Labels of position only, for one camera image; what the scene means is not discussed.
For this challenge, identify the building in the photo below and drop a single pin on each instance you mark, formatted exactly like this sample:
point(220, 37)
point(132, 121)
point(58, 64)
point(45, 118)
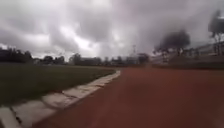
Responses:
point(137, 59)

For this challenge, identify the mast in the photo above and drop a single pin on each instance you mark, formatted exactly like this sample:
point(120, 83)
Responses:
point(134, 49)

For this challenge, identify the red dirt running track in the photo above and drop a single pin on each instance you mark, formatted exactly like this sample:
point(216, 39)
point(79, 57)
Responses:
point(150, 100)

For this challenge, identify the dark leafy tree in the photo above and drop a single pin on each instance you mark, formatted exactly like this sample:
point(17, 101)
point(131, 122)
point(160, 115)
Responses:
point(173, 41)

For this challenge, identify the pale concrete kerb strip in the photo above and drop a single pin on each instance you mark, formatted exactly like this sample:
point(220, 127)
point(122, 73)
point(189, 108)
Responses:
point(50, 101)

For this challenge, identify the green grass field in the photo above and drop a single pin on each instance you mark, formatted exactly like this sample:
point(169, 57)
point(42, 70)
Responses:
point(36, 80)

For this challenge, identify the grass strip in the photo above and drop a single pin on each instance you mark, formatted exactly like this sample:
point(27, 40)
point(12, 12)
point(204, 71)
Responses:
point(190, 64)

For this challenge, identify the row of trees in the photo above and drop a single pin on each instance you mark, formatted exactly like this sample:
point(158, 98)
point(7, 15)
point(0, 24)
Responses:
point(20, 56)

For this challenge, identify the tall tree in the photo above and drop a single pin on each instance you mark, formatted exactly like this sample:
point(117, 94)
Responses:
point(217, 25)

